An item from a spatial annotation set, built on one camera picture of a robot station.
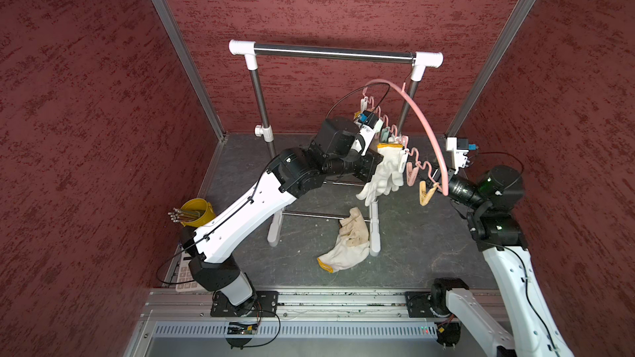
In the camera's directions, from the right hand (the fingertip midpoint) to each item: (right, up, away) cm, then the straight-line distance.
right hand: (404, 171), depth 61 cm
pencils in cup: (-65, -15, +14) cm, 68 cm away
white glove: (-3, -2, +6) cm, 7 cm away
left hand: (-7, +2, -1) cm, 8 cm away
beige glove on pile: (-10, -22, +24) cm, 34 cm away
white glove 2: (-14, -31, +22) cm, 41 cm away
